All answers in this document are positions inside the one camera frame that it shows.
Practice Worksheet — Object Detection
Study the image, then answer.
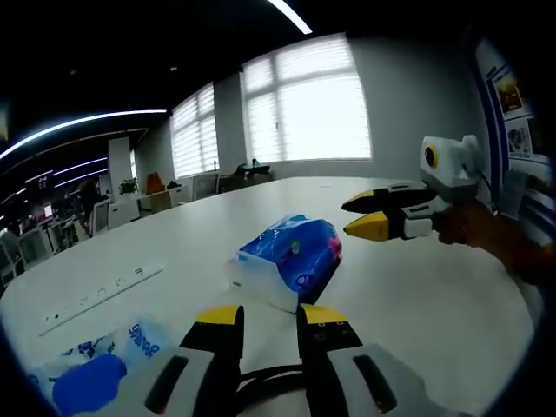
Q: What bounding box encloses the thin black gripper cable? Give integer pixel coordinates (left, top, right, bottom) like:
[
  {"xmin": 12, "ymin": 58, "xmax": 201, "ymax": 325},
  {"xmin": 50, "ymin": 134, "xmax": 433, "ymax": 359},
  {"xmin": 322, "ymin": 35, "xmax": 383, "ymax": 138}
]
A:
[{"xmin": 474, "ymin": 168, "xmax": 501, "ymax": 215}]

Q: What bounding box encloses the potted green plant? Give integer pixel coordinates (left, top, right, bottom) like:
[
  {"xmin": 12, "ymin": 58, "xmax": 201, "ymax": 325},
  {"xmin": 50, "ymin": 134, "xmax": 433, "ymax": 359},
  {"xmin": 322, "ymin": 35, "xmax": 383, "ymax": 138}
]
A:
[{"xmin": 117, "ymin": 176, "xmax": 140, "ymax": 197}]

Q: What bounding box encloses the person's right hand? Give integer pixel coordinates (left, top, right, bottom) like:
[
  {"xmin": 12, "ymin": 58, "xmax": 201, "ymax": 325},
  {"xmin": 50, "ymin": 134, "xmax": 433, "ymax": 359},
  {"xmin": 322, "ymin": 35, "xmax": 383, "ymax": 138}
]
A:
[{"xmin": 436, "ymin": 201, "xmax": 497, "ymax": 248}]

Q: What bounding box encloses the white power strip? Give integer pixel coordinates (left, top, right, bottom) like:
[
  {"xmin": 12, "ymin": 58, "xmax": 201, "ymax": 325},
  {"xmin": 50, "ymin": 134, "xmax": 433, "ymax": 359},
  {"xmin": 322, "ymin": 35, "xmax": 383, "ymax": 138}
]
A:
[{"xmin": 37, "ymin": 263, "xmax": 166, "ymax": 338}]

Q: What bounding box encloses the group of white office chairs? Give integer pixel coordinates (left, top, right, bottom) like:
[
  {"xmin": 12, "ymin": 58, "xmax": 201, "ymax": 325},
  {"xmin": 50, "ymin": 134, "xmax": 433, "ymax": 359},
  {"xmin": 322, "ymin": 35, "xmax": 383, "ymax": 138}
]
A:
[{"xmin": 0, "ymin": 190, "xmax": 145, "ymax": 288}]

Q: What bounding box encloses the white pillar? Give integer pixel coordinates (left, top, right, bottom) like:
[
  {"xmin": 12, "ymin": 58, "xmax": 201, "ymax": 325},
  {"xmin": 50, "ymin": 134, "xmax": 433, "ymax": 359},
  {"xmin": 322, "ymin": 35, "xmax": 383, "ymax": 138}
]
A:
[{"xmin": 107, "ymin": 137, "xmax": 133, "ymax": 193}]

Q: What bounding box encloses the white ceiling light strip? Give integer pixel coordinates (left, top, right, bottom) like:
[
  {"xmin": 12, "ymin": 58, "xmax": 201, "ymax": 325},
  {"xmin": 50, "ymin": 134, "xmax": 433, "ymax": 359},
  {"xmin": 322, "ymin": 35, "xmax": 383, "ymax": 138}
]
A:
[
  {"xmin": 266, "ymin": 0, "xmax": 314, "ymax": 36},
  {"xmin": 0, "ymin": 108, "xmax": 169, "ymax": 160}
]

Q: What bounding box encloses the blue tissue pack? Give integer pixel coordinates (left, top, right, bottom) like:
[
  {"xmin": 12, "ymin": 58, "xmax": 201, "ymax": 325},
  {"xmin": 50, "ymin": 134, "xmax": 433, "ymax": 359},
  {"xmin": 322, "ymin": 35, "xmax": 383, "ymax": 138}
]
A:
[{"xmin": 224, "ymin": 212, "xmax": 344, "ymax": 313}]

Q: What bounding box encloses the wall poster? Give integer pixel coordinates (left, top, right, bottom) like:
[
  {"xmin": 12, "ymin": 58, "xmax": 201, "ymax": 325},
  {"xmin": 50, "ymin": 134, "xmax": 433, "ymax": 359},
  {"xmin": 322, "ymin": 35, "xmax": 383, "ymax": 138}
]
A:
[{"xmin": 472, "ymin": 37, "xmax": 556, "ymax": 244}]

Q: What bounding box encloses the low white cabinet row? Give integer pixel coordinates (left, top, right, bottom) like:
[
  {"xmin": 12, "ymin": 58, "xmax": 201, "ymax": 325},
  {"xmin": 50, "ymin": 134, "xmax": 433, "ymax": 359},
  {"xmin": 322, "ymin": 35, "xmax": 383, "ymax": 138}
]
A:
[{"xmin": 138, "ymin": 169, "xmax": 277, "ymax": 208}]

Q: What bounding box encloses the blue white plastic bag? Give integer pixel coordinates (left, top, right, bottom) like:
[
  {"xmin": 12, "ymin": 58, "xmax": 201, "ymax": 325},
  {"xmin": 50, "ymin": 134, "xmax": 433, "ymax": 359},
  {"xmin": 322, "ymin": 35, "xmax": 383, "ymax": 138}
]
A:
[{"xmin": 26, "ymin": 313, "xmax": 175, "ymax": 417}]

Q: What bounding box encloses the white table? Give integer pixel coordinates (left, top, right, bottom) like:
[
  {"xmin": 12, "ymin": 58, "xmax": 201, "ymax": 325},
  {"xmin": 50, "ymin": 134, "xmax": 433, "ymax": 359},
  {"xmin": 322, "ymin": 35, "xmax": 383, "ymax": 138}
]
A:
[{"xmin": 0, "ymin": 175, "xmax": 538, "ymax": 417}]

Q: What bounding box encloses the dark bag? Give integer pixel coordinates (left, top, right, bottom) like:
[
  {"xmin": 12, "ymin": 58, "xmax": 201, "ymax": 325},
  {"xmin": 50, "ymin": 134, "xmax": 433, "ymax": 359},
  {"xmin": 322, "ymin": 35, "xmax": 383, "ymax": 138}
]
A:
[{"xmin": 234, "ymin": 158, "xmax": 273, "ymax": 177}]

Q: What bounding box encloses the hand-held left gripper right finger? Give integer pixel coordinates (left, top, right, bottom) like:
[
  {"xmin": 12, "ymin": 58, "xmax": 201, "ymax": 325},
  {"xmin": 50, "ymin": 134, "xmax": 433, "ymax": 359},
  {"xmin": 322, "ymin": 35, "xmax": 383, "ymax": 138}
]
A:
[{"xmin": 296, "ymin": 303, "xmax": 440, "ymax": 417}]

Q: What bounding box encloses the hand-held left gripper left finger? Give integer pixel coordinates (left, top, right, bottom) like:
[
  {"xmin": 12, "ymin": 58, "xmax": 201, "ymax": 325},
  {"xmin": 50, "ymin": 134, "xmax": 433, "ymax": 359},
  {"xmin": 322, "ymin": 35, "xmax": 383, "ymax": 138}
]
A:
[{"xmin": 110, "ymin": 304, "xmax": 245, "ymax": 417}]

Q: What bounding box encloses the large window with white blinds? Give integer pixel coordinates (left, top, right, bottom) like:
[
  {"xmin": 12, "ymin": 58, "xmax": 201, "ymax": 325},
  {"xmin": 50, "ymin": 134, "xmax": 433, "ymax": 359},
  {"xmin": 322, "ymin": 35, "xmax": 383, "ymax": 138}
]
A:
[{"xmin": 240, "ymin": 34, "xmax": 374, "ymax": 164}]

